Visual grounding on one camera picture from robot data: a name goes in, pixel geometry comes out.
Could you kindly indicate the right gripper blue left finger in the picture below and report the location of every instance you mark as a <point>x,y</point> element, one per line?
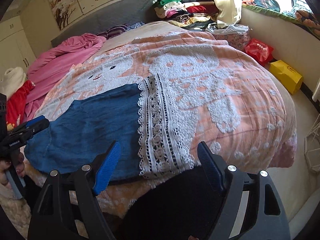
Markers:
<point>89,181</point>

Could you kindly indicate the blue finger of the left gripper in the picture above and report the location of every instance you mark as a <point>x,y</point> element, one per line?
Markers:
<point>35,120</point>
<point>40,127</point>

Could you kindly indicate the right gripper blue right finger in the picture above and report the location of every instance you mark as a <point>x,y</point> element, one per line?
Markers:
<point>228,181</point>

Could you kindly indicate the blue denim pants lace hem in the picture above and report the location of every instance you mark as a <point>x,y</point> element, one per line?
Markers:
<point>142,118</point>

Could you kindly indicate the left hand red nails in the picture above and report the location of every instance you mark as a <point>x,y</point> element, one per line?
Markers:
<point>18,163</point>

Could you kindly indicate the red floral blanket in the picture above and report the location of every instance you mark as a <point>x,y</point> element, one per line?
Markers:
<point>16,105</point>

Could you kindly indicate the pink blanket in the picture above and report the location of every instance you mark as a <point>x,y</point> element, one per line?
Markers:
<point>52,65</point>

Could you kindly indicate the cream white blanket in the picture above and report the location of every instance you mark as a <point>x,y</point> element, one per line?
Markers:
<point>12,80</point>

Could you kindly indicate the peach bear bedspread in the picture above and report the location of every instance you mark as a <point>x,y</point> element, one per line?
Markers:
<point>243,113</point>

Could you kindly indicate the purple striped pillow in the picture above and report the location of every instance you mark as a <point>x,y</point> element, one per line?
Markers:
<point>118,30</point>

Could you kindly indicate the yellow paper bag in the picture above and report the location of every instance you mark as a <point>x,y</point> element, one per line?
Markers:
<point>286,75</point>

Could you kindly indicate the red plastic bag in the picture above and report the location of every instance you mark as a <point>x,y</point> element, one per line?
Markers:
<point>261,52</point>

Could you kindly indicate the grey quilted headboard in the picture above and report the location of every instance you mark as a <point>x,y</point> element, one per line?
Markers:
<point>118,13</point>

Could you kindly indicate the pile of folded clothes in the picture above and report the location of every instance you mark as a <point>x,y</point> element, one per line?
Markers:
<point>187,14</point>

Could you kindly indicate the orange striped cushion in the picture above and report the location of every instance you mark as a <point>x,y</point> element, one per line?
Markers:
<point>308,20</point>

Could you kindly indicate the teal patterned bag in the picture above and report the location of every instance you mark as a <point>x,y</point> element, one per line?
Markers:
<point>267,4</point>

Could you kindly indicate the cream curtain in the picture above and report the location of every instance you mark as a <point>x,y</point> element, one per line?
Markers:
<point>229,11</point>

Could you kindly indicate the white wire stool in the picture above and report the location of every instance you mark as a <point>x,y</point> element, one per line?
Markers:
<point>312,147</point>

